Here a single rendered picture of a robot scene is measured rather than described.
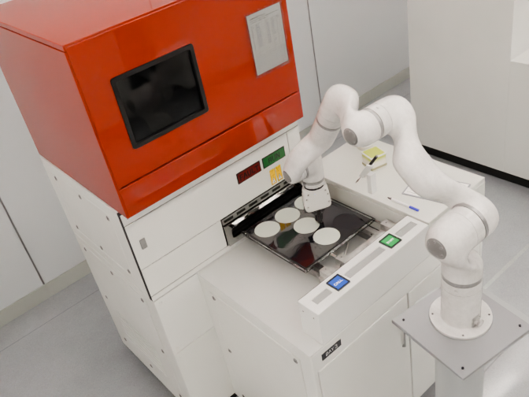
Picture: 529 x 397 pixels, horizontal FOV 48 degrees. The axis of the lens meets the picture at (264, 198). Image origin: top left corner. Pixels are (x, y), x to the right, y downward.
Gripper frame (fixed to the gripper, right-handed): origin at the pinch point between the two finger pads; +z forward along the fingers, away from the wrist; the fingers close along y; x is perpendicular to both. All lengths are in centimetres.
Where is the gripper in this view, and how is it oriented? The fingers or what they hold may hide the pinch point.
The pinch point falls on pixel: (318, 217)
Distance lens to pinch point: 228.8
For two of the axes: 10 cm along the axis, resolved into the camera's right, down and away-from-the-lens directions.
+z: 1.7, 8.1, 5.6
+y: 9.5, -2.9, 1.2
